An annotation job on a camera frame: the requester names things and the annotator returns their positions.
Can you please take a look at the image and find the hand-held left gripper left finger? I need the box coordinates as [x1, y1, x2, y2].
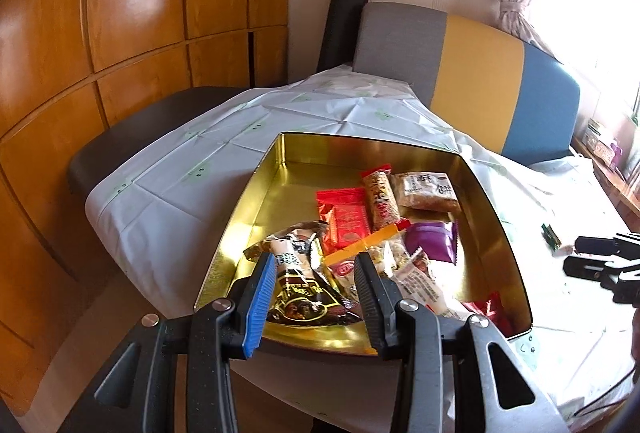
[60, 252, 277, 433]

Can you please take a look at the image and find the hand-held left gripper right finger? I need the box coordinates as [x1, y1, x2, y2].
[355, 253, 571, 433]

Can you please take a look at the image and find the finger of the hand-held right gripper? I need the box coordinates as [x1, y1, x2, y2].
[575, 231, 640, 255]
[563, 256, 640, 305]

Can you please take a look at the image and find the dark brown gold snack packet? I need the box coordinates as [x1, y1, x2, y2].
[243, 220, 363, 329]

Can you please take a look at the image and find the white snack packet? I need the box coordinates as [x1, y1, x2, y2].
[390, 249, 453, 316]

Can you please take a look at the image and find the orange pumpkin seed packet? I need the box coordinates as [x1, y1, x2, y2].
[322, 225, 416, 294]

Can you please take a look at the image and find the large red snack packet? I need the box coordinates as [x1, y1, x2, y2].
[316, 187, 373, 256]

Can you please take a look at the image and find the small dark red snack packet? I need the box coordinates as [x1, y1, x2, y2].
[462, 292, 516, 339]

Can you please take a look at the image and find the clear red-ended nut bar packet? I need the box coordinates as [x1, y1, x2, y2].
[361, 163, 403, 231]

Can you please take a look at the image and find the maroon and gold tin box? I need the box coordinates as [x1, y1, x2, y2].
[194, 132, 533, 358]

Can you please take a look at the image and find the wooden window ledge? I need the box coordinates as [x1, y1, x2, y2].
[572, 113, 640, 214]

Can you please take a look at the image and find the purple snack packet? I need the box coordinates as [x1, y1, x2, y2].
[404, 220, 460, 264]

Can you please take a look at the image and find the clear brown crumb packet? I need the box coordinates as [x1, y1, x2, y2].
[390, 170, 461, 214]

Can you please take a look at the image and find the white green-print tablecloth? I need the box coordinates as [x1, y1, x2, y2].
[85, 63, 640, 419]

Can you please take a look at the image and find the grey yellow blue chair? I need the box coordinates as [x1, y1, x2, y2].
[352, 2, 582, 164]

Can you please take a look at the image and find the black rolled mat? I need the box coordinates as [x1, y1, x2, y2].
[317, 0, 372, 69]

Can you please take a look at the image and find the wooden panel cabinet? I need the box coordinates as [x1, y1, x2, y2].
[0, 0, 293, 419]

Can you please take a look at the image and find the black cable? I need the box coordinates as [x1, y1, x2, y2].
[575, 375, 638, 416]

